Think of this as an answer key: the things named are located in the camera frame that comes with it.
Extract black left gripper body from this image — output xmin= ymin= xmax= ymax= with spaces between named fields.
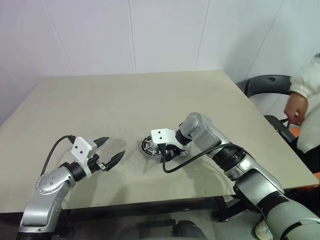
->
xmin=87 ymin=153 xmax=111 ymax=174

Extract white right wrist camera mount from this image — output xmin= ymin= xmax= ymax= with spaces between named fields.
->
xmin=150 ymin=127 xmax=192 ymax=153

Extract person's bare hand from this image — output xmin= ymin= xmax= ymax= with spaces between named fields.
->
xmin=284 ymin=92 xmax=308 ymax=125

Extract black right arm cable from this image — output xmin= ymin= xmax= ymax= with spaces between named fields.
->
xmin=161 ymin=143 xmax=251 ymax=174

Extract black office chair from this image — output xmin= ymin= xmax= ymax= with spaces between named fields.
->
xmin=243 ymin=74 xmax=301 ymax=144

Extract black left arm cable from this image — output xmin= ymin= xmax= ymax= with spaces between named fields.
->
xmin=39 ymin=134 xmax=76 ymax=176

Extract dark grey rounded shape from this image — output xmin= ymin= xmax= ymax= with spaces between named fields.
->
xmin=171 ymin=220 xmax=209 ymax=240

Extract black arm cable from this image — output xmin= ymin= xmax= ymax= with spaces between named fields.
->
xmin=39 ymin=134 xmax=76 ymax=176
xmin=161 ymin=143 xmax=251 ymax=174

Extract white sneaker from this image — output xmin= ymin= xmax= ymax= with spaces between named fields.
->
xmin=254 ymin=219 xmax=273 ymax=240

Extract black table frame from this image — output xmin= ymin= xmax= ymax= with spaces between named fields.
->
xmin=58 ymin=194 xmax=251 ymax=223

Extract black round rotor disc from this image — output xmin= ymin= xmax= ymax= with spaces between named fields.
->
xmin=139 ymin=136 xmax=163 ymax=159

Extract person white jacket dark trousers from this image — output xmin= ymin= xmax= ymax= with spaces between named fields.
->
xmin=297 ymin=86 xmax=320 ymax=173

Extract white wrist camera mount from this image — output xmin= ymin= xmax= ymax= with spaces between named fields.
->
xmin=70 ymin=136 xmax=99 ymax=176
xmin=150 ymin=127 xmax=192 ymax=153

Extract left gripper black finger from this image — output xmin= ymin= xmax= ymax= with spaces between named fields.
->
xmin=103 ymin=150 xmax=127 ymax=173
xmin=92 ymin=136 xmax=110 ymax=149

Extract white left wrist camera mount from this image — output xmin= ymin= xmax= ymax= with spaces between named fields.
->
xmin=70 ymin=136 xmax=99 ymax=176

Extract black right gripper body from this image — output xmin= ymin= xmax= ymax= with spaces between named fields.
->
xmin=157 ymin=143 xmax=182 ymax=164

